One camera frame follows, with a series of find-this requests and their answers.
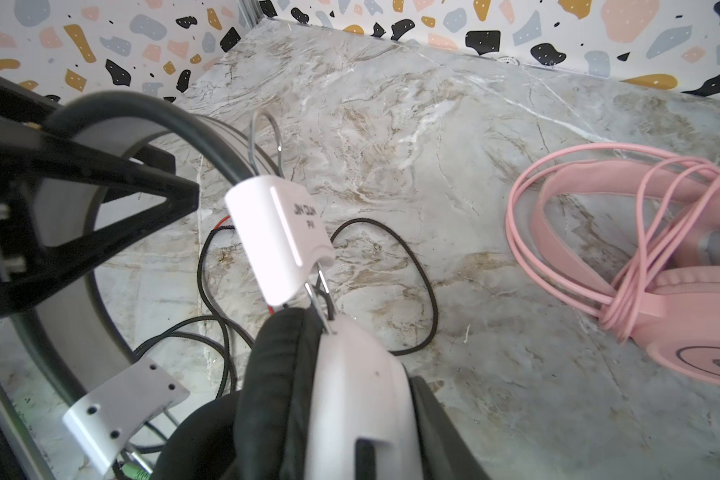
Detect white black headphones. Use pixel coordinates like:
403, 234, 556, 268
8, 89, 424, 480

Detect pink headphone cable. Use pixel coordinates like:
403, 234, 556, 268
503, 142, 720, 343

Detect pink headphones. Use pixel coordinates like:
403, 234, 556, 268
505, 143, 720, 386

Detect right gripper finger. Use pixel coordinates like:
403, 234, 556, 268
409, 376, 489, 480

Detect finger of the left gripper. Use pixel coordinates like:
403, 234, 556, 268
0, 77, 199, 318

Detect black headphone cable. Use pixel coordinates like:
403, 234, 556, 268
110, 217, 440, 480

